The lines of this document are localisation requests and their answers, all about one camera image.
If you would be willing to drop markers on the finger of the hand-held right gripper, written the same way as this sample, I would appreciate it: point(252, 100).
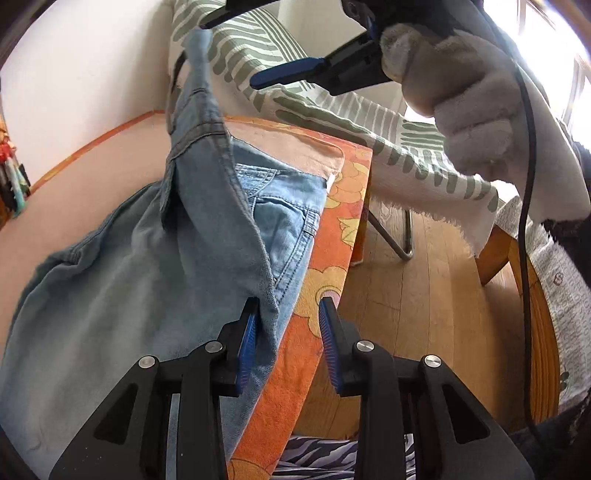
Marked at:
point(221, 14)
point(286, 74)

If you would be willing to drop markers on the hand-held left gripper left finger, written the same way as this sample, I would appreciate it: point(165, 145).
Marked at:
point(247, 350)

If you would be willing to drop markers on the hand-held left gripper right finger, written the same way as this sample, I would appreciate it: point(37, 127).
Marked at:
point(330, 350)

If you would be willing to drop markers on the blue denim pants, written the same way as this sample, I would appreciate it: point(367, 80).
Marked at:
point(138, 277)

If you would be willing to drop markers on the person's right forearm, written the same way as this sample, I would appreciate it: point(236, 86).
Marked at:
point(558, 152)

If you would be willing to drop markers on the person's right hand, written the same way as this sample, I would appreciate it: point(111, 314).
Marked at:
point(471, 101)

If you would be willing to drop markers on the orange floral blanket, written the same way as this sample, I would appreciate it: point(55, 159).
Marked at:
point(318, 258)

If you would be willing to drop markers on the zebra patterned cloth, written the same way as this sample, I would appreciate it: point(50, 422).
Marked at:
point(318, 454)

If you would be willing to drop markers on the window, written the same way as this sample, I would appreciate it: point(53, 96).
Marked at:
point(554, 37)

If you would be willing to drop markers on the white green patterned cloth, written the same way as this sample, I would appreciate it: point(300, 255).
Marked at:
point(415, 152)

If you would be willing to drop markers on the wooden chair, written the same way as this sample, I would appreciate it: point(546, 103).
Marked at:
point(540, 323)

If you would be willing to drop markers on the dark cloth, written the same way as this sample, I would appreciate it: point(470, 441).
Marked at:
point(554, 443)

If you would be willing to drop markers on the metal frame leg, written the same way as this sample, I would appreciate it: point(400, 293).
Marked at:
point(408, 230)

